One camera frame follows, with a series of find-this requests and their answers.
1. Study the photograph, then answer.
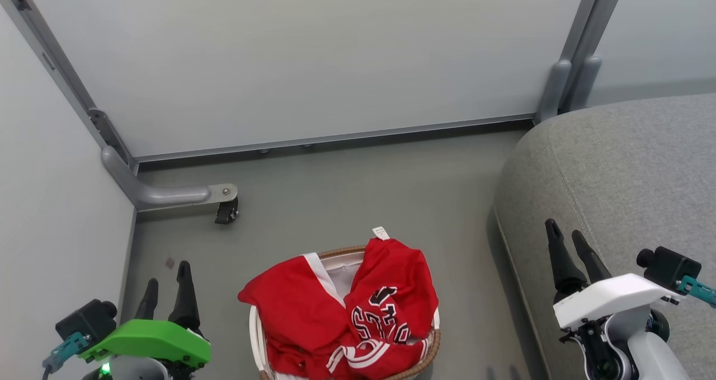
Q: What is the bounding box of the grey partition bottom rail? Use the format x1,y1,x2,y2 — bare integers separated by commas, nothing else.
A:
134,113,539,163

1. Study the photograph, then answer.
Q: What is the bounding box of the grey partition post with foot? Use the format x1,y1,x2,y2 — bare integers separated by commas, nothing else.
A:
564,0,630,113
535,0,608,125

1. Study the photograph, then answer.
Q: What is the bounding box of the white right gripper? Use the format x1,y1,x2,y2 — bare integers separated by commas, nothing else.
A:
545,218,682,331

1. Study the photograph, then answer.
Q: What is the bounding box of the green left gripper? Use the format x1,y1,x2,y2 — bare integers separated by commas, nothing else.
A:
77,261,212,380

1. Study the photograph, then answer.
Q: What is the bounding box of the grey curved caster leg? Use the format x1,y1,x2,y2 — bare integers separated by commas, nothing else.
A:
101,145,239,213

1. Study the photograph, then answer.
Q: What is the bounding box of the red basketball jersey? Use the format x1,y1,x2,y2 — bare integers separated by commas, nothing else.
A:
238,227,440,380

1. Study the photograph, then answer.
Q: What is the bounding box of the teal right camera cable plug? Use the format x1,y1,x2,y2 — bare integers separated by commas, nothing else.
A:
676,275,716,309

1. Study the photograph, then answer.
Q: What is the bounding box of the white fabric basket liner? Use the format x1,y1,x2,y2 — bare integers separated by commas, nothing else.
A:
321,254,368,307

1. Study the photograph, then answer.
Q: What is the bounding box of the teal left camera cable plug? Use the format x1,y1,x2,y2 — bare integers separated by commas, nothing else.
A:
43,332,90,376

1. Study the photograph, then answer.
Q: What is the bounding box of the grey fabric sofa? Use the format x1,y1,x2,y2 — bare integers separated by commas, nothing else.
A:
493,93,716,380

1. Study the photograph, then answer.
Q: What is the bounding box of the black caster wheel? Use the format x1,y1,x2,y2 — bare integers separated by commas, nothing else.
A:
215,198,241,226

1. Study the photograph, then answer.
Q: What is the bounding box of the teal camera cable plug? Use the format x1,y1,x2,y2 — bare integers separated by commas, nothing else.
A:
676,275,716,309
43,332,90,376

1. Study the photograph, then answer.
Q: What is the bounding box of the grey partition corner post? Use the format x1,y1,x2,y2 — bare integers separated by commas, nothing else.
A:
0,0,138,177

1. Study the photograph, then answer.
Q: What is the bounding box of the wicker rimmed white laundry basket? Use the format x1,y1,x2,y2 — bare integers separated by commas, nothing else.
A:
248,245,442,380

